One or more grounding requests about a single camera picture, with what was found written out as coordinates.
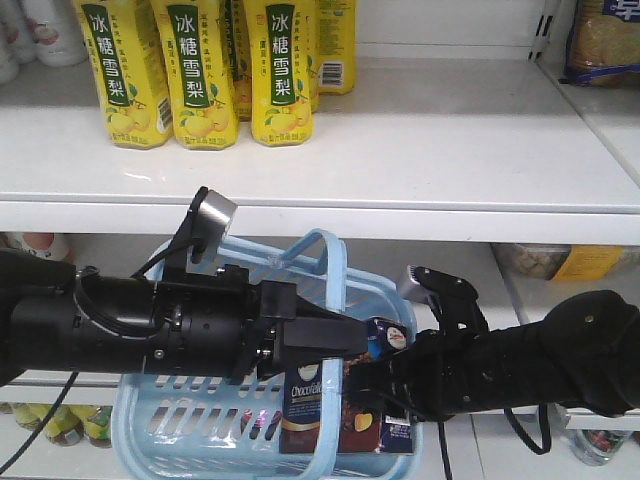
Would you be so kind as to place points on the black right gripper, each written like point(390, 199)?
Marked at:
point(408, 382)

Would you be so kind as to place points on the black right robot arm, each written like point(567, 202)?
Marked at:
point(584, 353)

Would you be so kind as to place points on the yellow pear drink bottle rear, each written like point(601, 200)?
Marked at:
point(337, 45)

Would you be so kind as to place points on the yellow pear drink bottle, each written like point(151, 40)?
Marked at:
point(337, 45)
point(192, 35)
point(279, 41)
point(126, 56)

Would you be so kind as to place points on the blue cracker snack bag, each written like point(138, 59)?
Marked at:
point(602, 48)

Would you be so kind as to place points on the yellow pear drink bottle left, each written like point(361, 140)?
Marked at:
point(126, 56)

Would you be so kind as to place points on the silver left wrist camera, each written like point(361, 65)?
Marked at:
point(209, 218)

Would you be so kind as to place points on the yellow pear drink bottle middle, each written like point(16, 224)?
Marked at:
point(192, 35)

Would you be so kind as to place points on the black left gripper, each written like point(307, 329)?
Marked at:
point(222, 325)

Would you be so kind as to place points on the yellow pear drink bottle right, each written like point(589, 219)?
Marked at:
point(279, 41)

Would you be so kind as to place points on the white store shelving unit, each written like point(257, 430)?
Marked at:
point(460, 131)

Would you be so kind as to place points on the light blue shopping basket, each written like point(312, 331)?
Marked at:
point(184, 427)

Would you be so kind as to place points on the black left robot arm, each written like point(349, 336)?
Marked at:
point(56, 317)

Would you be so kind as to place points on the dark blue Chocofelo cookie box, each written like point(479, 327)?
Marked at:
point(362, 428)

